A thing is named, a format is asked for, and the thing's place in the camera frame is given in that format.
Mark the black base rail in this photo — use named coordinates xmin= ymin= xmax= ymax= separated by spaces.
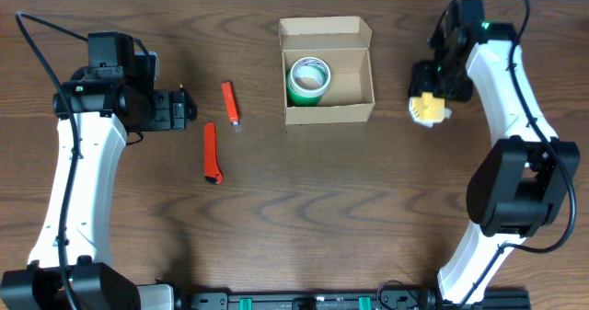
xmin=187 ymin=287 xmax=531 ymax=310

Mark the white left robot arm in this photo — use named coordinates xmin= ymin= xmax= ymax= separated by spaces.
xmin=1 ymin=80 xmax=194 ymax=309

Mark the white masking tape roll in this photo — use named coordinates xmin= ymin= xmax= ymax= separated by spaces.
xmin=287 ymin=57 xmax=331 ymax=98

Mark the green tape roll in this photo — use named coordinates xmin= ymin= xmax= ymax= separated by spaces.
xmin=286 ymin=65 xmax=330 ymax=107

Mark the black correction tape dispenser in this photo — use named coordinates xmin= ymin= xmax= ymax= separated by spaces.
xmin=179 ymin=84 xmax=198 ymax=121

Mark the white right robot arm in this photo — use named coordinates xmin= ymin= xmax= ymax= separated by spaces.
xmin=409 ymin=19 xmax=580 ymax=306

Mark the orange stapler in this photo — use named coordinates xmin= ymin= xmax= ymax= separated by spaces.
xmin=221 ymin=82 xmax=240 ymax=127

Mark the yellow sticky note pad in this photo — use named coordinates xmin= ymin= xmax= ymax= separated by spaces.
xmin=409 ymin=92 xmax=452 ymax=128

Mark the open cardboard box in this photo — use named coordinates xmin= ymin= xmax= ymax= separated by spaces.
xmin=279 ymin=16 xmax=375 ymax=125

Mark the orange utility knife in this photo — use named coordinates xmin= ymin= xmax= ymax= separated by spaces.
xmin=203 ymin=122 xmax=224 ymax=185

